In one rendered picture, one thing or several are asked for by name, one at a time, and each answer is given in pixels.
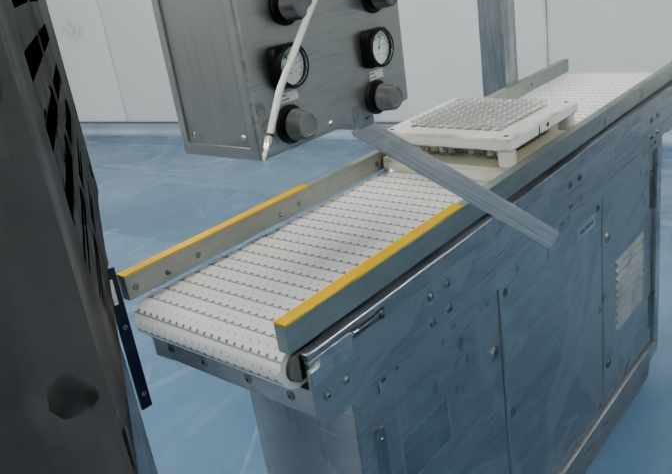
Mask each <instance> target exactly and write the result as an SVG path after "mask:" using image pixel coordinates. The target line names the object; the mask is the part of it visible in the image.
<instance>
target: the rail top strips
mask: <svg viewBox="0 0 672 474"><path fill-rule="evenodd" d="M308 187H309V186H308V185H299V186H297V187H295V188H293V189H291V190H289V191H287V192H285V193H283V194H281V195H279V196H277V197H275V198H273V199H271V200H269V201H266V202H264V203H262V204H260V205H258V206H256V207H254V208H252V209H250V210H248V211H246V212H244V213H242V214H240V215H238V216H236V217H233V218H231V219H229V220H227V221H225V222H223V223H221V224H219V225H217V226H215V227H213V228H211V229H209V230H207V231H205V232H202V233H200V234H198V235H196V236H194V237H192V238H190V239H188V240H186V241H184V242H182V243H180V244H178V245H176V246H174V247H172V248H169V249H167V250H165V251H163V252H161V253H159V254H157V255H155V256H153V257H151V258H149V259H147V260H145V261H143V262H141V263H139V264H136V265H134V266H132V267H130V268H128V269H126V270H124V271H122V272H120V273H118V274H116V275H117V276H118V277H121V278H126V277H128V276H130V275H132V274H134V273H136V272H138V271H140V270H142V269H144V268H146V267H148V266H150V265H152V264H154V263H157V262H159V261H161V260H163V259H165V258H167V257H169V256H171V255H173V254H175V253H177V252H179V251H181V250H183V249H185V248H187V247H189V246H191V245H193V244H195V243H197V242H199V241H201V240H203V239H205V238H207V237H209V236H211V235H213V234H215V233H217V232H219V231H221V230H223V229H225V228H227V227H229V226H231V225H233V224H235V223H238V222H240V221H242V220H244V219H246V218H248V217H250V216H252V215H254V214H256V213H258V212H260V211H262V210H264V209H266V208H268V207H270V206H272V205H274V204H276V203H278V202H280V201H282V200H284V199H286V198H288V197H290V196H292V195H294V194H296V193H298V192H300V191H302V190H304V189H306V188H308ZM461 208H463V205H458V204H452V205H450V206H449V207H447V208H446V209H444V210H443V211H441V212H440V213H438V214H437V215H435V216H434V217H432V218H430V219H429V220H427V221H426V222H424V223H423V224H421V225H420V226H418V227H417V228H415V229H414V230H412V231H411V232H409V233H408V234H406V235H405V236H403V237H402V238H400V239H399V240H397V241H396V242H394V243H392V244H391V245H389V246H388V247H386V248H385V249H383V250H382V251H380V252H379V253H377V254H376V255H374V256H373V257H371V258H370V259H368V260H367V261H365V262H364V263H362V264H361V265H359V266H358V267H356V268H354V269H353V270H351V271H350V272H348V273H347V274H345V275H344V276H342V277H341V278H339V279H338V280H336V281H335V282H333V283H332V284H330V285H329V286H327V287H326V288H324V289H323V290H321V291H320V292H318V293H316V294H315V295H313V296H312V297H310V298H309V299H307V300H306V301H304V302H303V303H301V304H300V305H298V306H297V307H295V308H294V309H292V310H291V311H289V312H288V313H286V314H285V315H283V316H282V317H280V318H278V319H277V320H275V321H274V322H273V324H274V325H277V326H280V327H283V328H286V327H287V326H289V325H290V324H292V323H293V322H295V321H296V320H297V319H299V318H300V317H302V316H303V315H305V314H306V313H308V312H309V311H311V310H312V309H314V308H315V307H317V306H318V305H320V304H321V303H323V302H324V301H326V300H327V299H328V298H330V297H331V296H333V295H334V294H336V293H337V292H339V291H340V290H342V289H343V288H345V287H346V286H348V285H349V284H351V283H352V282H354V281H355V280H357V279H358V278H359V277H361V276H362V275H364V274H365V273H367V272H368V271H370V270H371V269H373V268H374V267H376V266H377V265H379V264H380V263H382V262H383V261H385V260H386V259H388V258H389V257H390V256H392V255H393V254H395V253H396V252H398V251H399V250H401V249H402V248H404V247H405V246H407V245H408V244H410V243H411V242H413V241H414V240H416V239H417V238H419V237H420V236H421V235H423V234H424V233H426V232H427V231H429V230H430V229H432V228H433V227H435V226H436V225H438V224H439V223H441V222H442V221H444V220H445V219H447V218H448V217H450V216H451V215H452V214H454V213H455V212H457V211H458V210H460V209H461Z"/></svg>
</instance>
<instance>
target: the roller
mask: <svg viewBox="0 0 672 474"><path fill-rule="evenodd" d="M300 350H302V349H298V350H296V351H295V352H294V353H292V354H291V356H290V357H289V359H288V361H287V364H286V375H287V378H288V379H289V380H290V381H295V382H302V381H303V380H305V379H306V378H307V373H306V368H305V363H304V360H302V359H301V356H300V352H299V351H300Z"/></svg>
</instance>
